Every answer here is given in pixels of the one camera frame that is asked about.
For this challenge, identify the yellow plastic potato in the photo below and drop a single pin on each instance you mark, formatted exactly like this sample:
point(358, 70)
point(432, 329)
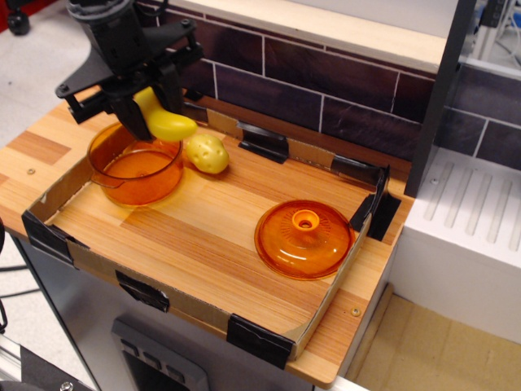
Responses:
point(207, 153)

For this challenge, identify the dark tile backsplash panel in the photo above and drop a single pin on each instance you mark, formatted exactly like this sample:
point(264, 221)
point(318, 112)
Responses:
point(328, 78)

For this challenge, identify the black caster wheel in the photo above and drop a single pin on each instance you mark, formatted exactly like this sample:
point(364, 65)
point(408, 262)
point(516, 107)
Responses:
point(18, 22)

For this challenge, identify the white drainer sink unit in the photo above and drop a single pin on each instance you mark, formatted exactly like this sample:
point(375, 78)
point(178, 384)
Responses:
point(459, 251)

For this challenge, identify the orange transparent pot lid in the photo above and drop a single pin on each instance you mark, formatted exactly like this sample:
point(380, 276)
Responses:
point(303, 239)

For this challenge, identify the orange transparent pot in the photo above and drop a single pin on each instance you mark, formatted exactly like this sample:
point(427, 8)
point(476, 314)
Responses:
point(132, 172)

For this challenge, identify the grey oven control panel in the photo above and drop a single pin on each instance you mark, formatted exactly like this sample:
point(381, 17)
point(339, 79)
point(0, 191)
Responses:
point(153, 366)

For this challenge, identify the cardboard fence with black tape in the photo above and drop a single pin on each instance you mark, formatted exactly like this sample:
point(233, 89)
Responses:
point(197, 246)

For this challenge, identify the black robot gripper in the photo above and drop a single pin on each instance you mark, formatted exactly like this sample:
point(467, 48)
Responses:
point(125, 58)

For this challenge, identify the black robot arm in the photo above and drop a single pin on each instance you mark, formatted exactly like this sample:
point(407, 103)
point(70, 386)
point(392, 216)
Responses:
point(126, 58)

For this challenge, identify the yellow plastic banana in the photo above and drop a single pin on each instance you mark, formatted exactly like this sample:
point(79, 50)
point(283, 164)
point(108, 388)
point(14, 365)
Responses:
point(162, 124)

